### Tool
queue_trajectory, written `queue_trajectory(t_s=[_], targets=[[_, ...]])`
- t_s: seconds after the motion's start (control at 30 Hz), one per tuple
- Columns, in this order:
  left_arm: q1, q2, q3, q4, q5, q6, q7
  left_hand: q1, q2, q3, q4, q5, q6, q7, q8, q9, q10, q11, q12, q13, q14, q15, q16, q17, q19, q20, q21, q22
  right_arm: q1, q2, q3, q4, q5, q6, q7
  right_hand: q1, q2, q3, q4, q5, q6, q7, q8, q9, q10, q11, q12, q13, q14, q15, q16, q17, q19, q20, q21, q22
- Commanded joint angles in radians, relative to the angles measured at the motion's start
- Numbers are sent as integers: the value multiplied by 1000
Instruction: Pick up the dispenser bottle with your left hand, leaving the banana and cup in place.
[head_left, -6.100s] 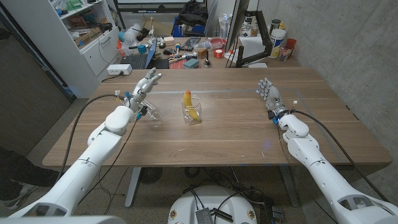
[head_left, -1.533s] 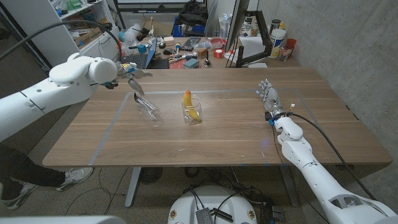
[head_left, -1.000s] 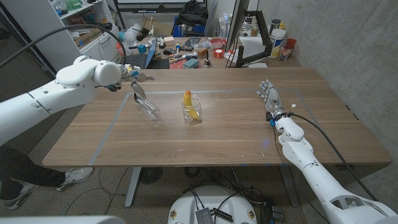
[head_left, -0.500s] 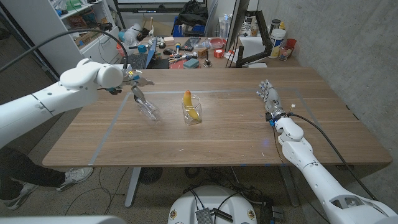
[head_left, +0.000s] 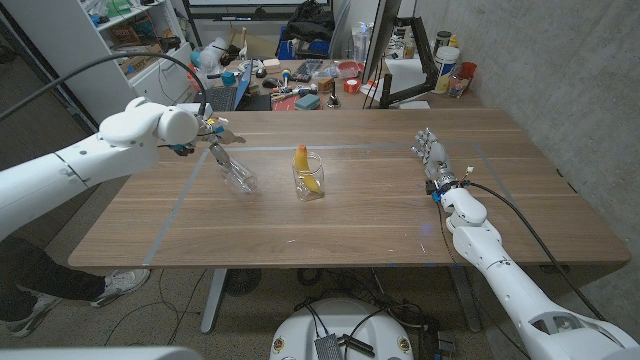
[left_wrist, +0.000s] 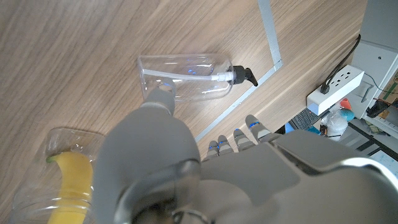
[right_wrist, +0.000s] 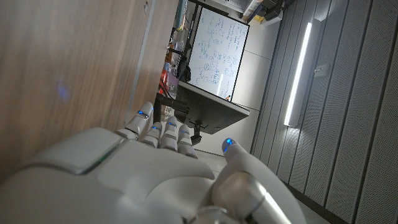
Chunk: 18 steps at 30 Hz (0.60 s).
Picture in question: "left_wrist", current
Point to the yellow banana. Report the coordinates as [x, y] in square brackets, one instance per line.
[73, 180]

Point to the white power strip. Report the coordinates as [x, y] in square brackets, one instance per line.
[335, 90]

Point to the white shelf cabinet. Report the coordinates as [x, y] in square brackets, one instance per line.
[379, 31]

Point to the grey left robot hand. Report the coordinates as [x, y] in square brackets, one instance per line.
[248, 186]

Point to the glass jar with banana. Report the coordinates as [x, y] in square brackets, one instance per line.
[28, 199]

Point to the black laptop blue lid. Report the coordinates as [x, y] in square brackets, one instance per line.
[306, 119]

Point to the whiteboard with black frame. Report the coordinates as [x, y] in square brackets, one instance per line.
[388, 161]

